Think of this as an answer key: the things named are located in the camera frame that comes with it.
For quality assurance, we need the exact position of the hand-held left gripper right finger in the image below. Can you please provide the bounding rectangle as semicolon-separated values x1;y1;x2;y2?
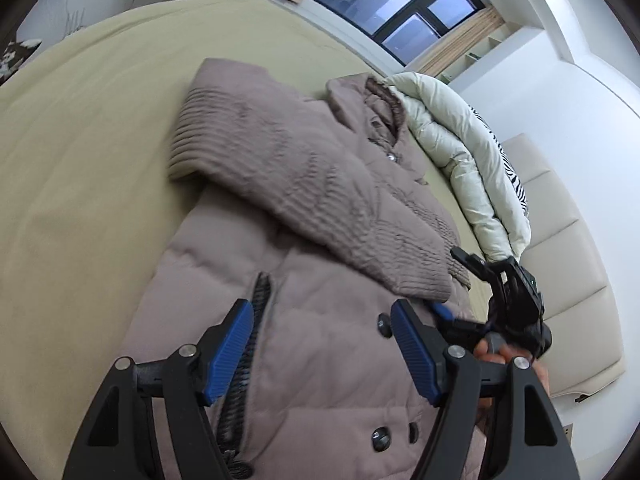
391;300;581;480

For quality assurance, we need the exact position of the white wall shelf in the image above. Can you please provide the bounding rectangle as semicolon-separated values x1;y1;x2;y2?
440;35;516;83

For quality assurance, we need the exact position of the zebra print pillow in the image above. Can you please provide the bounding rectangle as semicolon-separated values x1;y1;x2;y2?
467;105;530;218

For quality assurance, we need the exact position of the white duvet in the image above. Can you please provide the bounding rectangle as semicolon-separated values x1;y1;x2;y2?
385;72;532;263

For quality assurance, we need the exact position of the taupe padded jacket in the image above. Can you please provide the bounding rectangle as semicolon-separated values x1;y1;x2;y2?
120;57;488;480

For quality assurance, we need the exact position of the cream padded headboard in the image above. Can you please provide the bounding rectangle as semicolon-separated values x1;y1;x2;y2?
502;132;627;398

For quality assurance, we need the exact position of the dark framed window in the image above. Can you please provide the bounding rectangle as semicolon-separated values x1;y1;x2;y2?
307;0;486;66

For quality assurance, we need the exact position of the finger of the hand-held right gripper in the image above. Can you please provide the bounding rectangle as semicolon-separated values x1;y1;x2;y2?
451;247;518;286
431;302;493;351

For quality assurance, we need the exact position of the bed with beige sheet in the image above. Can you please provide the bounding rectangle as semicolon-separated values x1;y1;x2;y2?
0;0;493;480

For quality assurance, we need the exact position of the person's right hand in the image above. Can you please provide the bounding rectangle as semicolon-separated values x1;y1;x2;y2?
474;337;552;396

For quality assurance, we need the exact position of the brown white patterned cushion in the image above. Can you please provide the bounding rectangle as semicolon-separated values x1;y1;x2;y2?
0;39;42;86

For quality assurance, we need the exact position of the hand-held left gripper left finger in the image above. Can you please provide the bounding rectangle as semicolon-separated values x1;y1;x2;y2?
62;299;254;480

